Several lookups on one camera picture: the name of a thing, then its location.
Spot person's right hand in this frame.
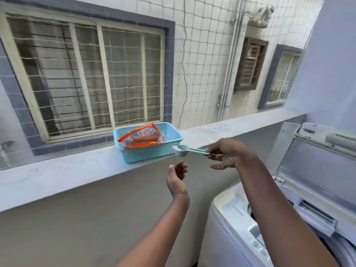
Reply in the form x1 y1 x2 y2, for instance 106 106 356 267
204 138 258 171

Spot person's left hand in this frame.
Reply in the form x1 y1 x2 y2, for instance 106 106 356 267
166 161 189 201

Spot pale green detergent scoop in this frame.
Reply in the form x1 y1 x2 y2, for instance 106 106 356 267
172 144 212 158

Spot orange detergent packet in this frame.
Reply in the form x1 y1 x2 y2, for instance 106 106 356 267
116 122 166 150

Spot white top-load washing machine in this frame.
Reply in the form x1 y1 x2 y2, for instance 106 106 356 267
197 122 356 267

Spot glass washing machine lid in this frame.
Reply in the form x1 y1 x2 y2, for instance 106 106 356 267
266 122 356 217

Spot white detergent drawer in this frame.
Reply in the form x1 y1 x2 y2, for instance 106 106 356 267
293 199 339 238

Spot person's right forearm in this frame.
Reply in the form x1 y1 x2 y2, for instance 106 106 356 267
236 155 340 267

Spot person's left forearm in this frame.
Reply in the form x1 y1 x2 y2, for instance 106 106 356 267
115 193 191 267

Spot white pipe elbow cluster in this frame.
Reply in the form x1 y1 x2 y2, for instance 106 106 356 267
247 4 275 29

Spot turquoise plastic basket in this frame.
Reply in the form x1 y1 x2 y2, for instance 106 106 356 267
113 122 184 164

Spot white drain pipes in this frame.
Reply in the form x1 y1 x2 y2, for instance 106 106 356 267
217 0 251 121

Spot brown louvred window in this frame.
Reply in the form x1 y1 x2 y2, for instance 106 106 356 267
233 37 270 92

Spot safety net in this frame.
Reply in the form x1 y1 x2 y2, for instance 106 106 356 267
0 0 324 170

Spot large blue framed window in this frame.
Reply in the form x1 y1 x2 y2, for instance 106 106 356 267
0 0 176 158

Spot black hanging wall cable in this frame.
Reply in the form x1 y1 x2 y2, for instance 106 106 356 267
178 0 188 130

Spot grey wall fixture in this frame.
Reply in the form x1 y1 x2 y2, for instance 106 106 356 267
0 140 14 167

